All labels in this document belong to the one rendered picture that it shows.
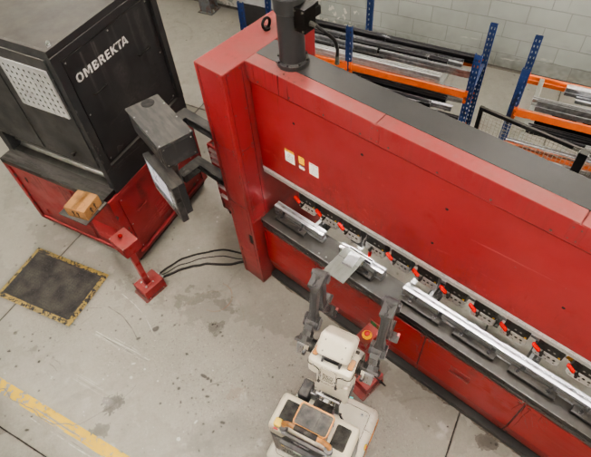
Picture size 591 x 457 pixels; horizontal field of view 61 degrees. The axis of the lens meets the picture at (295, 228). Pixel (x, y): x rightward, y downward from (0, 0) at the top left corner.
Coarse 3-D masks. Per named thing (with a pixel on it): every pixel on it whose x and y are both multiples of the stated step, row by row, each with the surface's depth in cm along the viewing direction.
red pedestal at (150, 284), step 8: (120, 232) 419; (128, 232) 418; (112, 240) 414; (120, 240) 413; (128, 240) 413; (136, 240) 413; (120, 248) 409; (128, 248) 410; (136, 248) 418; (128, 256) 415; (136, 256) 434; (136, 264) 439; (144, 272) 454; (152, 272) 474; (144, 280) 460; (152, 280) 467; (160, 280) 469; (136, 288) 474; (144, 288) 464; (152, 288) 465; (160, 288) 475; (144, 296) 470; (152, 296) 471
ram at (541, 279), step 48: (288, 144) 331; (336, 144) 296; (336, 192) 329; (384, 192) 294; (432, 192) 266; (432, 240) 292; (480, 240) 265; (528, 240) 242; (480, 288) 291; (528, 288) 263; (576, 288) 241; (576, 336) 262
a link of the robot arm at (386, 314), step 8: (384, 304) 271; (392, 304) 271; (384, 312) 270; (392, 312) 269; (384, 320) 271; (384, 328) 276; (384, 336) 281; (376, 344) 288; (384, 344) 289; (368, 352) 295; (384, 352) 291
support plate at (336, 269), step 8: (344, 248) 371; (336, 256) 367; (344, 256) 367; (328, 264) 363; (336, 264) 363; (360, 264) 362; (336, 272) 359; (344, 272) 358; (352, 272) 358; (344, 280) 354
